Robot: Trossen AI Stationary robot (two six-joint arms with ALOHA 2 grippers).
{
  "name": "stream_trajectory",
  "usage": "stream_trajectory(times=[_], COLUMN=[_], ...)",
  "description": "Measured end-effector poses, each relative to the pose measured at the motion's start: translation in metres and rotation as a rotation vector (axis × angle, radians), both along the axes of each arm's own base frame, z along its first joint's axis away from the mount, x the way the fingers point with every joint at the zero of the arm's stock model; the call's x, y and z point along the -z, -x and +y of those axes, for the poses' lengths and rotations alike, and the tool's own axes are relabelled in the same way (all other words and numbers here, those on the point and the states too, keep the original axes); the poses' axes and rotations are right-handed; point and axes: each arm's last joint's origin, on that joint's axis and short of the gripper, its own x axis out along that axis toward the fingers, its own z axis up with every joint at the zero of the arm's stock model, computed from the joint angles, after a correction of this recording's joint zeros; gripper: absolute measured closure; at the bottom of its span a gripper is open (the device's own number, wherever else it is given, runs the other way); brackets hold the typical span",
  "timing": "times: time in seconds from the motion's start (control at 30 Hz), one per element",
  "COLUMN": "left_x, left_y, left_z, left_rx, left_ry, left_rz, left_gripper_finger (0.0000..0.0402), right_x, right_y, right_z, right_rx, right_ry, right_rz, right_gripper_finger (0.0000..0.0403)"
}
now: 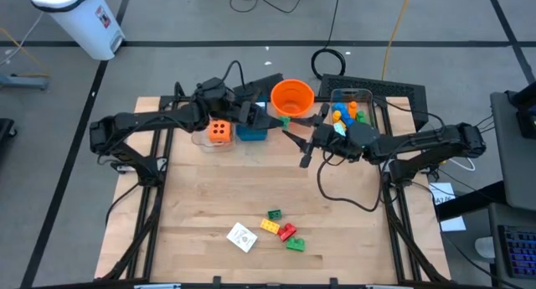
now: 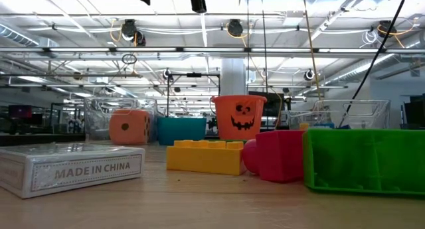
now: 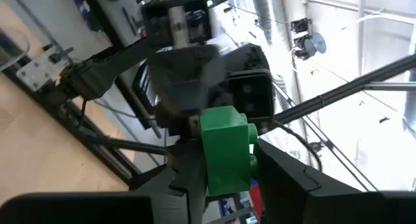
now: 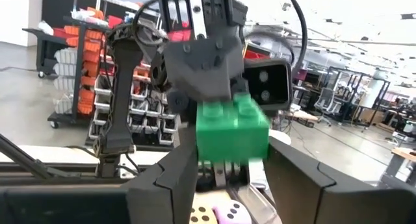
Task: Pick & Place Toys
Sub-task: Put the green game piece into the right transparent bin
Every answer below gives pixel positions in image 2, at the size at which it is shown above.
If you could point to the clear plastic bin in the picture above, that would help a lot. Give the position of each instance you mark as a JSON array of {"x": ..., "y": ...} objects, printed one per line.
[
  {"x": 365, "y": 114},
  {"x": 98, "y": 119}
]

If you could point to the orange foam die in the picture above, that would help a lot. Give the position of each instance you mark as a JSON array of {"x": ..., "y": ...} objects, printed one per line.
[{"x": 129, "y": 127}]

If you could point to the yellow eight-stud brick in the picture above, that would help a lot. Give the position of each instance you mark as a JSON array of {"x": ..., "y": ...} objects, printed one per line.
[{"x": 206, "y": 159}]

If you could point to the red toy block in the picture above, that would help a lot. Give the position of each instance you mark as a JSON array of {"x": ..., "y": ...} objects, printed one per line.
[{"x": 282, "y": 156}]

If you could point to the blue heart-shaped block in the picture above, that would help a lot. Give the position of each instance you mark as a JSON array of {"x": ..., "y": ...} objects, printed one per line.
[{"x": 323, "y": 125}]

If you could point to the card deck brown print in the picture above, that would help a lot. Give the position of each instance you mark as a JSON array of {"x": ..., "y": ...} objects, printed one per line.
[{"x": 66, "y": 171}]

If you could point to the black gantry stand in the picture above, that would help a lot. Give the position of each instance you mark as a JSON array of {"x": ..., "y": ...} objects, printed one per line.
[{"x": 194, "y": 75}]

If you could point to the white building column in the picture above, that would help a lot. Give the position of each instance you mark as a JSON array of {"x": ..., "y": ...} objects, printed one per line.
[{"x": 232, "y": 76}]

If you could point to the orange pumpkin bucket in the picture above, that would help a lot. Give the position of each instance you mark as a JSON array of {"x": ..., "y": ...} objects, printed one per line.
[{"x": 239, "y": 116}]

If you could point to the black monitor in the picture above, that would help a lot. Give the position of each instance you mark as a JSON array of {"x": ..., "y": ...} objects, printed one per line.
[{"x": 275, "y": 104}]

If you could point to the teal plastic bin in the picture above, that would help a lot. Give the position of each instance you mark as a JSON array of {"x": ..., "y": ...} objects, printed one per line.
[{"x": 181, "y": 131}]

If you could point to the dark monitor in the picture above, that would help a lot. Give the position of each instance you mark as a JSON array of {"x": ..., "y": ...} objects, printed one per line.
[
  {"x": 415, "y": 113},
  {"x": 20, "y": 111}
]

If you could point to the green plastic bin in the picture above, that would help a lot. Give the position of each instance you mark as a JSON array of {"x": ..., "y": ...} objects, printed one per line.
[{"x": 365, "y": 159}]

